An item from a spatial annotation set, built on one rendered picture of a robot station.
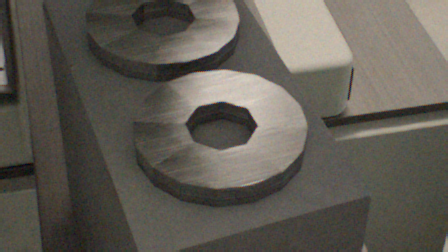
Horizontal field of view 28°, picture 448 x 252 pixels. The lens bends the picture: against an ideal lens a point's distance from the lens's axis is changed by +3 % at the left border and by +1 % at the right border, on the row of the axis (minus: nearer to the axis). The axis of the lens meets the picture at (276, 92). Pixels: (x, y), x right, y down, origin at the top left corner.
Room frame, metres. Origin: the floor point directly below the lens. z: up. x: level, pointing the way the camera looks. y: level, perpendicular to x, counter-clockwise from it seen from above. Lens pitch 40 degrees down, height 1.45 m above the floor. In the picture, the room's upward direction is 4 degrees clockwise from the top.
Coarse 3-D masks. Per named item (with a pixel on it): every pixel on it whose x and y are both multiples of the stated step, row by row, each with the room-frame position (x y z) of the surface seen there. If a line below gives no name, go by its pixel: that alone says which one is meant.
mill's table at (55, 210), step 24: (24, 0) 0.70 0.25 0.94; (24, 24) 0.67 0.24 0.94; (264, 24) 0.70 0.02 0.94; (24, 48) 0.63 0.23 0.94; (48, 48) 0.63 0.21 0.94; (24, 72) 0.60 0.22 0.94; (48, 72) 0.60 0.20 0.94; (48, 96) 0.57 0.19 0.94; (48, 120) 0.54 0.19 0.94; (48, 144) 0.51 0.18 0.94; (48, 168) 0.48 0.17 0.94; (48, 192) 0.46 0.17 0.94; (48, 216) 0.43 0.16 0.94; (72, 216) 0.44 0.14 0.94; (48, 240) 0.41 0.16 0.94; (72, 240) 0.41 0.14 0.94
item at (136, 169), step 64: (64, 0) 0.45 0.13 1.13; (128, 0) 0.43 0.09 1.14; (192, 0) 0.44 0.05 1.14; (64, 64) 0.39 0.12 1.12; (128, 64) 0.38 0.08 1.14; (192, 64) 0.38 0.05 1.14; (256, 64) 0.40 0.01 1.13; (64, 128) 0.43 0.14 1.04; (128, 128) 0.34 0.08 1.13; (192, 128) 0.34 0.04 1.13; (256, 128) 0.33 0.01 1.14; (320, 128) 0.35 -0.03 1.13; (128, 192) 0.29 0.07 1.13; (192, 192) 0.29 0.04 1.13; (256, 192) 0.29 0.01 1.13; (320, 192) 0.30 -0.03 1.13
